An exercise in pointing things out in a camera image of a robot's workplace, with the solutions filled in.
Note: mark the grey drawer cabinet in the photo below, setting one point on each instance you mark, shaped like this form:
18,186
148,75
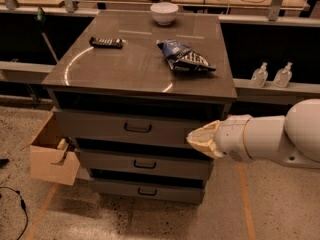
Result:
137,80

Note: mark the grey bottom drawer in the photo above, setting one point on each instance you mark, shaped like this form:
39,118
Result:
148,191

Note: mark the grey middle drawer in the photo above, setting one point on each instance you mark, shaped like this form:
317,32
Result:
149,164

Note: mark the clear sanitizer bottle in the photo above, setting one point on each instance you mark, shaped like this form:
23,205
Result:
283,76
259,76

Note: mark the right clear sanitizer bottle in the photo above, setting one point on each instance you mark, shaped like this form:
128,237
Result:
283,76

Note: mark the white ceramic bowl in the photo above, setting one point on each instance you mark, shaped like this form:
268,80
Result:
164,13

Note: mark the black snack bar pack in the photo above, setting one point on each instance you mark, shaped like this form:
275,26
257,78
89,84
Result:
105,43

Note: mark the grey drawer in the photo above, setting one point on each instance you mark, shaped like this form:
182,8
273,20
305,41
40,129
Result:
149,164
148,191
125,128

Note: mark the left clear sanitizer bottle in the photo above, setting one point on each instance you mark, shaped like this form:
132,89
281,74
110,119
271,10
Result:
259,76

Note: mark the green handled tool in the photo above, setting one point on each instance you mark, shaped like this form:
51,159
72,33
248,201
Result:
40,19

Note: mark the cardboard box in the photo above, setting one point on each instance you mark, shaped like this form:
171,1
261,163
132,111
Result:
52,157

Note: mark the grey top drawer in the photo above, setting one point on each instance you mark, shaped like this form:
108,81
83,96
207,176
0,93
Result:
125,128

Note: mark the blue chip bag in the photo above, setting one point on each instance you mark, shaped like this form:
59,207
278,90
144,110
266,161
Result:
183,58

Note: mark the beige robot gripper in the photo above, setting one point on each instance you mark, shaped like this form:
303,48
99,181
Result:
230,138

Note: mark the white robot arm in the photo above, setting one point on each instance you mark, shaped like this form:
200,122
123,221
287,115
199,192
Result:
291,140

